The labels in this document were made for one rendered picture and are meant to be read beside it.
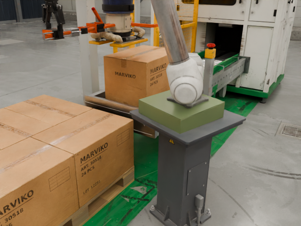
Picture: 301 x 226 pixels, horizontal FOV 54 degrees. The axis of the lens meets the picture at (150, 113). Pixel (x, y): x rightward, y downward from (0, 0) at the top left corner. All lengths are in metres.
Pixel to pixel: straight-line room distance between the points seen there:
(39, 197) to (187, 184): 0.84
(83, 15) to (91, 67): 0.56
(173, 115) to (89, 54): 2.01
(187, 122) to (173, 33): 0.46
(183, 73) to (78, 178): 0.93
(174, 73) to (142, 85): 0.84
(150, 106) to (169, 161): 0.38
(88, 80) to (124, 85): 1.23
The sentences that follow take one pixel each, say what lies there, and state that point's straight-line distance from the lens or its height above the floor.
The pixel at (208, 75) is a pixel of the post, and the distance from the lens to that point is 2.48.
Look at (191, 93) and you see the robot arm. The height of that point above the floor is 0.99.
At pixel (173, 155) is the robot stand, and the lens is 1.78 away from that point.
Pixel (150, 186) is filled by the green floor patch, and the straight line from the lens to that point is 2.39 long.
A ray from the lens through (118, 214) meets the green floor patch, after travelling 2.16.
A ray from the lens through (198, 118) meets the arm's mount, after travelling 1.59.
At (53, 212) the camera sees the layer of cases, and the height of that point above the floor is 0.25.
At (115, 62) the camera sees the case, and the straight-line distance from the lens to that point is 2.31.
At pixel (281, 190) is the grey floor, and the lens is 2.59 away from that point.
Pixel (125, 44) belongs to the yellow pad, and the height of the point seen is 1.09.
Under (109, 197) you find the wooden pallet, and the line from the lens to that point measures 2.27.
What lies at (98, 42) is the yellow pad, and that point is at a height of 1.09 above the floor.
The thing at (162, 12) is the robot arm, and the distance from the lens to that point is 1.38.
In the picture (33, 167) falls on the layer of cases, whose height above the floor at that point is 0.54.
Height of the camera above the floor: 1.44
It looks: 23 degrees down
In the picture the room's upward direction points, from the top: 1 degrees clockwise
